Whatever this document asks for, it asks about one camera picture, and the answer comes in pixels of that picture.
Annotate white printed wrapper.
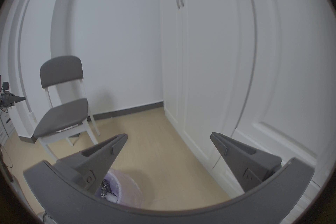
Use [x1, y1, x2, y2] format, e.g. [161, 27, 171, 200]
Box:
[105, 191, 119, 203]

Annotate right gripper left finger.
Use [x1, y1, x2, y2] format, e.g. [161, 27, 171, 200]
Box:
[55, 133, 128, 195]

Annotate white wardrobe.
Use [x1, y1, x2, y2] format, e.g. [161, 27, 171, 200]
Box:
[160, 0, 336, 200]

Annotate pale grey trash bin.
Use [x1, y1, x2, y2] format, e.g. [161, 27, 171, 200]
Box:
[96, 169, 142, 208]

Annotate grey padded white chair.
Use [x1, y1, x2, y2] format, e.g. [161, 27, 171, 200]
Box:
[33, 55, 101, 162]

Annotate black plastic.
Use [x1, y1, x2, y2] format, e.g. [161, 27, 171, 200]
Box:
[101, 178, 116, 196]

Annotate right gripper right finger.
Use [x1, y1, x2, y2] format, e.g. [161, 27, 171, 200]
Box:
[210, 132, 283, 193]

